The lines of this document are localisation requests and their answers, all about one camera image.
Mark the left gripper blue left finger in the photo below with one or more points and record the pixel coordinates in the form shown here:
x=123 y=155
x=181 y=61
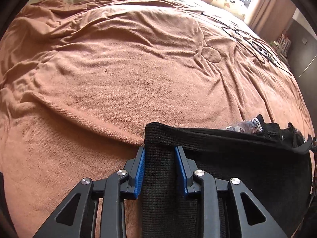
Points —
x=137 y=173

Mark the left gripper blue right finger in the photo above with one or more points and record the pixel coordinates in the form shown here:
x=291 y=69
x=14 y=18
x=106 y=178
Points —
x=185 y=169

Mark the large black t-shirt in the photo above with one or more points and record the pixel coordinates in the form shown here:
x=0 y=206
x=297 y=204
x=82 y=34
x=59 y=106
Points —
x=273 y=163

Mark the brown bed blanket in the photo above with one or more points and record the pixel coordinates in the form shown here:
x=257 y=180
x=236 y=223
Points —
x=80 y=82

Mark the white bedside cabinet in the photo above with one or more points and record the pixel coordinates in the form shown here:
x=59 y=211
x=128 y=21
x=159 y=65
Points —
x=281 y=46

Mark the right pink curtain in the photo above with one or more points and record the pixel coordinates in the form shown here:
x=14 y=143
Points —
x=268 y=18

